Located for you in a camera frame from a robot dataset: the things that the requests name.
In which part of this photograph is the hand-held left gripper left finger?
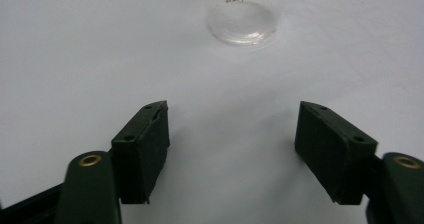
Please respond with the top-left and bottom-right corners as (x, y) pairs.
(110, 99), (171, 206)

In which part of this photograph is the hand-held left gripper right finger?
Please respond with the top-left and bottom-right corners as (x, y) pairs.
(294, 100), (379, 206)

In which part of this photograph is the clear round petri dish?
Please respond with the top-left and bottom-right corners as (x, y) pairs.
(205, 0), (280, 47)

